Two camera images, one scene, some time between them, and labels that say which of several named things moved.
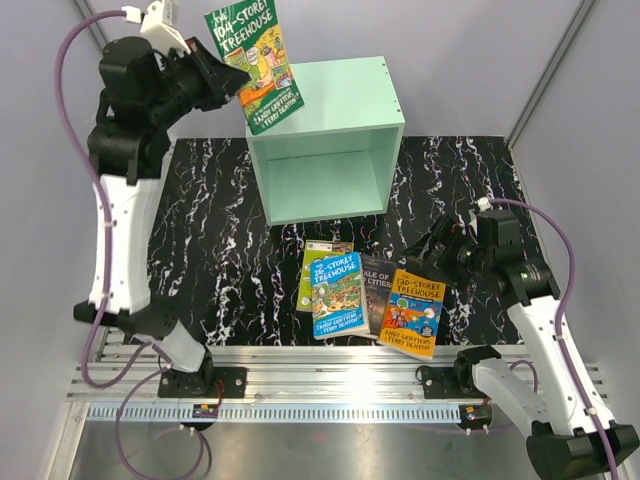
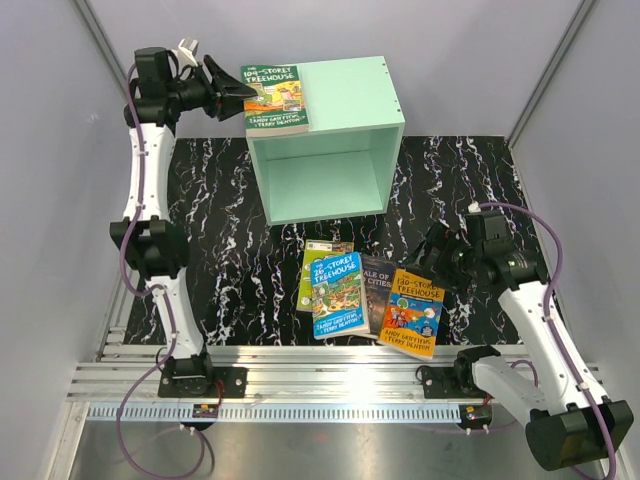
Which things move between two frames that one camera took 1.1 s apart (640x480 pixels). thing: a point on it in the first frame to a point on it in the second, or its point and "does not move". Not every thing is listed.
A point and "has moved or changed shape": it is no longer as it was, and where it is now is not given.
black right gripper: [449, 234] does not move
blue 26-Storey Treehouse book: [338, 297] does not move
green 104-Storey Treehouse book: [251, 34] has moved or changed shape
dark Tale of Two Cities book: [378, 278] does not move
